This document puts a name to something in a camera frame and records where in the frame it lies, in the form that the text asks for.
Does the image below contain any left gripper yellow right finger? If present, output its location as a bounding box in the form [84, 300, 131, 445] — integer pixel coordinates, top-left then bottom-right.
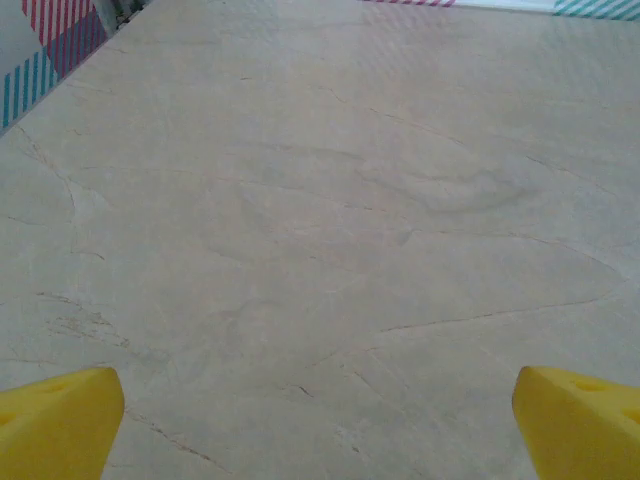
[511, 365, 640, 480]

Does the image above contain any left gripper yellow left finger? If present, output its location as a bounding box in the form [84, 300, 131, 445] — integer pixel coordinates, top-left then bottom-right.
[0, 367, 126, 480]

